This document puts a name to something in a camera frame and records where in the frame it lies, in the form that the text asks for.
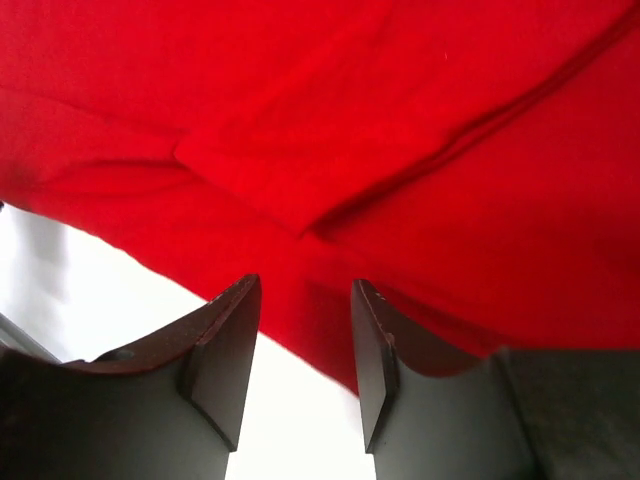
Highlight red t shirt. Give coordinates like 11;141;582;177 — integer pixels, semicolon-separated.
1;1;639;388

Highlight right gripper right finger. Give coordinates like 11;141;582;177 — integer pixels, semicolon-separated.
351;280;639;479

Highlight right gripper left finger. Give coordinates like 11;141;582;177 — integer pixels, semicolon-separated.
1;275;261;479

